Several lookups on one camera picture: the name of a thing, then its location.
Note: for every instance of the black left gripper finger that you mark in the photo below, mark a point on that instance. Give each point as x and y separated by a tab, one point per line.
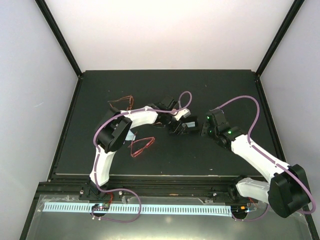
183	129
173	128

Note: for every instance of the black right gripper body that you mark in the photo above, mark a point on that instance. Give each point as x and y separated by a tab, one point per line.
212	133

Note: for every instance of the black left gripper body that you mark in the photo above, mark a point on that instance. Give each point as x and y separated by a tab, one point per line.
166	121

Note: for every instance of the black glasses case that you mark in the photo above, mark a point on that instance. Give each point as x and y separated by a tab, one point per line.
190	119

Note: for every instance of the red frame sunglasses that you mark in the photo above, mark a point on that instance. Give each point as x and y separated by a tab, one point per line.
138	145

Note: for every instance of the light blue cleaning cloth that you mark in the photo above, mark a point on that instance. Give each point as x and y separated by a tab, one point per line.
190	124

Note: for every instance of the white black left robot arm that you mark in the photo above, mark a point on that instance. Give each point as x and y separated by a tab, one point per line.
111	134

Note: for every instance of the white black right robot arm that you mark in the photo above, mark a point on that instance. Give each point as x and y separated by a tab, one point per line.
285	188

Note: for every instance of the right base circuit board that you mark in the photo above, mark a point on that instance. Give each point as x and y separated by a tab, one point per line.
243	209

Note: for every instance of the base circuit board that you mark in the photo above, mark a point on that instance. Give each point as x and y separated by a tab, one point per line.
100	207
243	209

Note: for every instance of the left base circuit board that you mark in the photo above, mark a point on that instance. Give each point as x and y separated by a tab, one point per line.
100	207

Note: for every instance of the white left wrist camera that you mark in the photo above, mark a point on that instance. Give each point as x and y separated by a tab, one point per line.
182	114

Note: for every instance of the brown frame sunglasses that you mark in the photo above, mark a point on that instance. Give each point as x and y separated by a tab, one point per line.
129	99

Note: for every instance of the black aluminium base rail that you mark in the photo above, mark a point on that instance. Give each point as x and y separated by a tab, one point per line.
217	193

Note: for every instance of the white slotted cable duct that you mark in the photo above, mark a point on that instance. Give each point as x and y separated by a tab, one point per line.
144	209

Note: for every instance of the right black frame post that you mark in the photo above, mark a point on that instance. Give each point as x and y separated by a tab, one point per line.
281	32

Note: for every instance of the black frame post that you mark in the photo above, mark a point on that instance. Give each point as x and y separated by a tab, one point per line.
281	32
48	16

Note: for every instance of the left black frame post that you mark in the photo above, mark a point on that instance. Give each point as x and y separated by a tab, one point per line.
48	16

